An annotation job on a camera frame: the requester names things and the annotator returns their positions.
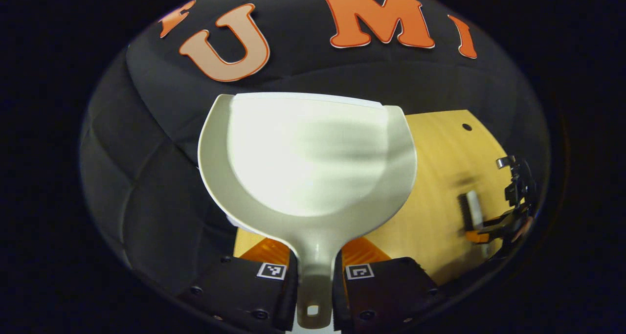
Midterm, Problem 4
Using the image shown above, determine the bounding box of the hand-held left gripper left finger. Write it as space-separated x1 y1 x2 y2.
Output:
179 237 298 332

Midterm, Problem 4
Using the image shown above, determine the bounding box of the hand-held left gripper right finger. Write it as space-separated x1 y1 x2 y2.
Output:
333 237 442 332

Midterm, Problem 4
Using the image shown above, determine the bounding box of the small grey broom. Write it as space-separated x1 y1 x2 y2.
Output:
457 190 486 233

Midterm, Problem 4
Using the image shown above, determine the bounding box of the grey plastic dustpan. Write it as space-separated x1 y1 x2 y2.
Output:
198 92 418 330

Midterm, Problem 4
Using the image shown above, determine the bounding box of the wooden desktop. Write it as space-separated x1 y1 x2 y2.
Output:
234 110 514 287

